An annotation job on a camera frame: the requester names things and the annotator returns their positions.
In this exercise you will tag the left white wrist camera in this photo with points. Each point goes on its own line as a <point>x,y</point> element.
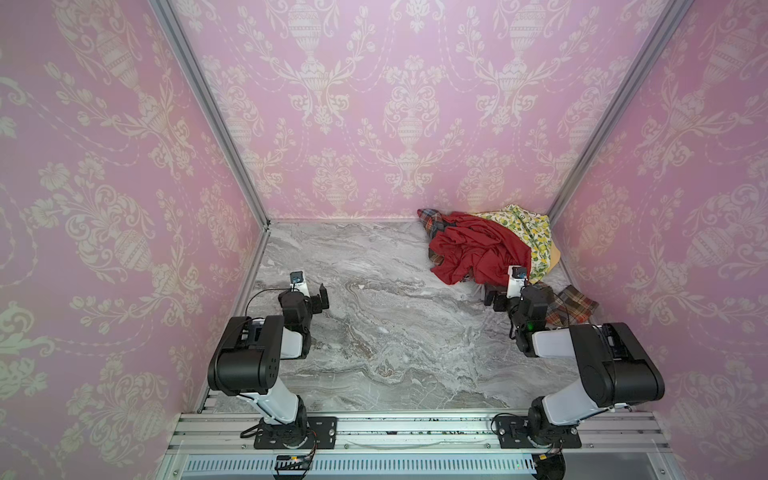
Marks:
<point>298,282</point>

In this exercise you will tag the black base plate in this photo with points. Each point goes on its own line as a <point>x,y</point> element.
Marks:
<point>517,432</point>
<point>315,432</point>

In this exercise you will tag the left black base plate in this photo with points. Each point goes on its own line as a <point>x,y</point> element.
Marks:
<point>315,432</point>

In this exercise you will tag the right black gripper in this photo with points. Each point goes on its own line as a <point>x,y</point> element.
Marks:
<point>498,298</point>

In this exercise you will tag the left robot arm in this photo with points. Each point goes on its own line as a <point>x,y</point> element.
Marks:
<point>246,364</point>

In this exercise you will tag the right aluminium corner post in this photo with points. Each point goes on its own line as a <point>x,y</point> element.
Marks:
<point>661,33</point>

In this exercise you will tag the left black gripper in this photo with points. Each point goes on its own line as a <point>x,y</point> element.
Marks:
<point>318,299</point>

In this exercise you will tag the lemon print cloth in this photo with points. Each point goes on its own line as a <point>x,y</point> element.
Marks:
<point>531,228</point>

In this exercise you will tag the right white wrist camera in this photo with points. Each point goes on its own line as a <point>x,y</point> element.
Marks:
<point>517,280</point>

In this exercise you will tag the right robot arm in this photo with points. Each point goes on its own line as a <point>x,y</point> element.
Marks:
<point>614,370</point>

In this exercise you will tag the aluminium front rail frame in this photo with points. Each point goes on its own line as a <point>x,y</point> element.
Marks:
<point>628,445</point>

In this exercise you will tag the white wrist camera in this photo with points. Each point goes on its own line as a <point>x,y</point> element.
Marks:
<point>298,282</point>
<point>517,280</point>

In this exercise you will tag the perforated metal vent strip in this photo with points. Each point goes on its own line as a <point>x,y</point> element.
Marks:
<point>204,466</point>

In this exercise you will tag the red cloth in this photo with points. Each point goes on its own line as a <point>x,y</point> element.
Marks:
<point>468,246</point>

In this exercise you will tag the aluminium corner post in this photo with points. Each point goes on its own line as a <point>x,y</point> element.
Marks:
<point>194,74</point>
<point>661,33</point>

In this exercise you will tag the left aluminium corner post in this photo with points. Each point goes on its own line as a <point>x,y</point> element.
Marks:
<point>194,74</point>

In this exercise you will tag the tan cloth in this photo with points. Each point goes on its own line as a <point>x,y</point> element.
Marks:
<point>555,254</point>

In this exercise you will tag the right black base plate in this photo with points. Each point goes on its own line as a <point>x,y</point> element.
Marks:
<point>517,432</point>

